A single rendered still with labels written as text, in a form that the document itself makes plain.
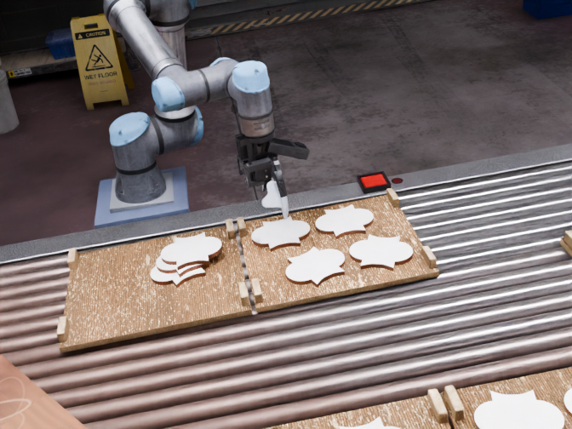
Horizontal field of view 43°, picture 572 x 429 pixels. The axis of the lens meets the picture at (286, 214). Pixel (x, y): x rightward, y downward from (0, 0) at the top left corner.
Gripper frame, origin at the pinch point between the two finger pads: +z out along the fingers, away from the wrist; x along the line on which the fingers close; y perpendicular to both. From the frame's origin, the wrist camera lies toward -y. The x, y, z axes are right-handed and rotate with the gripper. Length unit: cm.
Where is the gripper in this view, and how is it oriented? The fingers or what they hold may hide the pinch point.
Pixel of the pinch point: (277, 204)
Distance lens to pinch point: 172.9
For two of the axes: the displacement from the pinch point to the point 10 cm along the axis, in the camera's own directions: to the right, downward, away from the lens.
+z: 1.1, 8.4, 5.3
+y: -9.3, 2.8, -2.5
